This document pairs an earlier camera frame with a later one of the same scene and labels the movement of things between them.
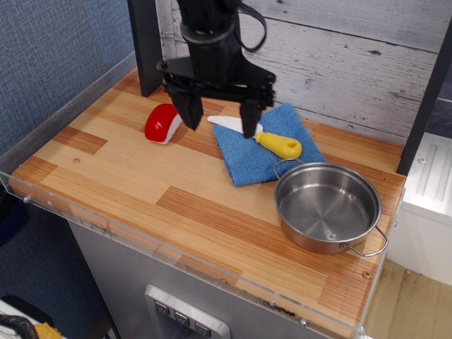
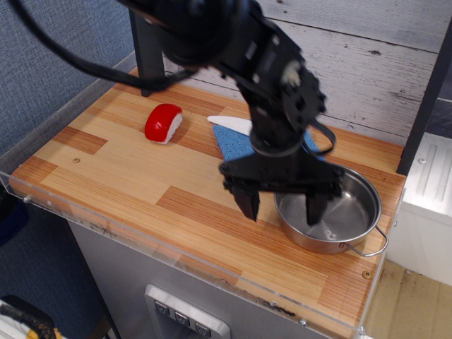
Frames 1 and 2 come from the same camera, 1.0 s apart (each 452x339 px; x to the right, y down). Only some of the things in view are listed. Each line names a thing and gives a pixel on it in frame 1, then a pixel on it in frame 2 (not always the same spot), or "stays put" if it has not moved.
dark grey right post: [426, 102] stays put
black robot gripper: [216, 66] -> [282, 167]
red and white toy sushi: [162, 122] stays put
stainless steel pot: [323, 207] stays put
